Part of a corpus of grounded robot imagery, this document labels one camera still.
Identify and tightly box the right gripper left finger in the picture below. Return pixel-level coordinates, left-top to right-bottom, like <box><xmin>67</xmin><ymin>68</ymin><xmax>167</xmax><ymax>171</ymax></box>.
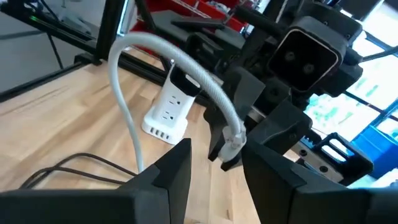
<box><xmin>0</xmin><ymin>138</ymin><xmax>192</xmax><ymax>224</ymax></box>

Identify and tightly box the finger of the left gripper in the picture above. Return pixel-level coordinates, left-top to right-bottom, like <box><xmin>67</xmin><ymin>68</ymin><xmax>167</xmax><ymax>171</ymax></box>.
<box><xmin>203</xmin><ymin>67</ymin><xmax>266</xmax><ymax>162</ymax></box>
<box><xmin>221</xmin><ymin>101</ymin><xmax>313</xmax><ymax>172</ymax></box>

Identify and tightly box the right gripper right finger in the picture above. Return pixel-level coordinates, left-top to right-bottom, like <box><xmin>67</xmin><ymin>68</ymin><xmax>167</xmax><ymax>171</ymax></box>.
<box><xmin>241</xmin><ymin>139</ymin><xmax>398</xmax><ymax>224</ymax></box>

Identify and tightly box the white braided USB cable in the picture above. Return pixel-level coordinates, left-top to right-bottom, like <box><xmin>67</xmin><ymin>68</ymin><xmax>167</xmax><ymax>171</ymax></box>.
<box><xmin>108</xmin><ymin>32</ymin><xmax>247</xmax><ymax>174</ymax></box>

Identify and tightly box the white power strip tower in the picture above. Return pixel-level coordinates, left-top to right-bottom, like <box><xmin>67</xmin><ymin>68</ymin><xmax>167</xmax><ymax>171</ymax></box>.
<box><xmin>141</xmin><ymin>63</ymin><xmax>201</xmax><ymax>146</ymax></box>

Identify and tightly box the blue plastic bin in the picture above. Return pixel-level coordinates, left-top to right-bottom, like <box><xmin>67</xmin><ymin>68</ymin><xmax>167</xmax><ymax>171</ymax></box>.
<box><xmin>351</xmin><ymin>124</ymin><xmax>398</xmax><ymax>180</ymax></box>

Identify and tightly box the rack with red bins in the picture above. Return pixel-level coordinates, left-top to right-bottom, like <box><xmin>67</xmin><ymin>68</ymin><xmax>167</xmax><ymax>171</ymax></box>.
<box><xmin>130</xmin><ymin>0</ymin><xmax>249</xmax><ymax>32</ymax></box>

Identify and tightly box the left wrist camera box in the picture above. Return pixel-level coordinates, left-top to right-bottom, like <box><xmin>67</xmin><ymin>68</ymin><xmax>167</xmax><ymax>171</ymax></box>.
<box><xmin>266</xmin><ymin>15</ymin><xmax>364</xmax><ymax>98</ymax></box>

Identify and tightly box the black camera cable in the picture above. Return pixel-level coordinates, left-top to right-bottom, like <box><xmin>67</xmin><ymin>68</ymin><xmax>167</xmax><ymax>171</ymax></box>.
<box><xmin>345</xmin><ymin>45</ymin><xmax>398</xmax><ymax>65</ymax></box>

